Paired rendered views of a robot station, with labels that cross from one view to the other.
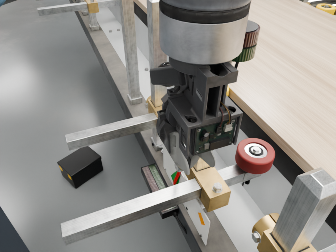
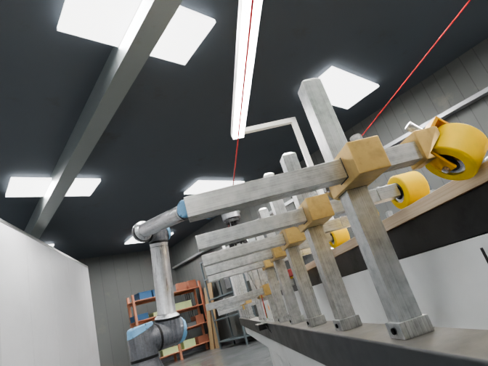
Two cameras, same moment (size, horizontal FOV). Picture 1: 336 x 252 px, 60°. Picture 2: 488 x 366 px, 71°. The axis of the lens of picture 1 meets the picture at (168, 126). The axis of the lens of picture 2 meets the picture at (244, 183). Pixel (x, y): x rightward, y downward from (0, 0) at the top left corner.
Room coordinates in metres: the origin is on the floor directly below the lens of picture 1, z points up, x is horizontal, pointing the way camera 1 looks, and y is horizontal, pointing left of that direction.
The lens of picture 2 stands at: (-1.29, -0.51, 0.80)
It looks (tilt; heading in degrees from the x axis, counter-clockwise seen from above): 19 degrees up; 13
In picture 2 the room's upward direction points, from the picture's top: 17 degrees counter-clockwise
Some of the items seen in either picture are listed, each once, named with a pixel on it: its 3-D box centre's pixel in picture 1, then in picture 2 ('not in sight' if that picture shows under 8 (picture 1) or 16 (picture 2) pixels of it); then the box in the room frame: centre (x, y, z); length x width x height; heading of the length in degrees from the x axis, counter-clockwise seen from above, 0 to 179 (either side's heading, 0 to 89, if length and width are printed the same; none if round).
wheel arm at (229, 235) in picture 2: not in sight; (308, 213); (-0.53, -0.46, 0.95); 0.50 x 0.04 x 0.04; 113
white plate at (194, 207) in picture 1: (182, 190); (266, 311); (0.45, -0.04, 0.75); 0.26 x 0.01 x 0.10; 23
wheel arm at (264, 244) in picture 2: not in sight; (287, 237); (-0.30, -0.36, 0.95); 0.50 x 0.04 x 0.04; 113
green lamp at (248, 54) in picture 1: (237, 47); not in sight; (0.45, -0.12, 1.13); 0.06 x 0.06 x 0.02
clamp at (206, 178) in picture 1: (205, 177); (267, 289); (0.41, -0.08, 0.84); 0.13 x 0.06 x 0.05; 23
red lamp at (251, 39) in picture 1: (239, 32); not in sight; (0.45, -0.12, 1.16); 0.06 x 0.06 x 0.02
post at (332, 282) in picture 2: not in sight; (319, 247); (-0.49, -0.46, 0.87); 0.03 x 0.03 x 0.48; 23
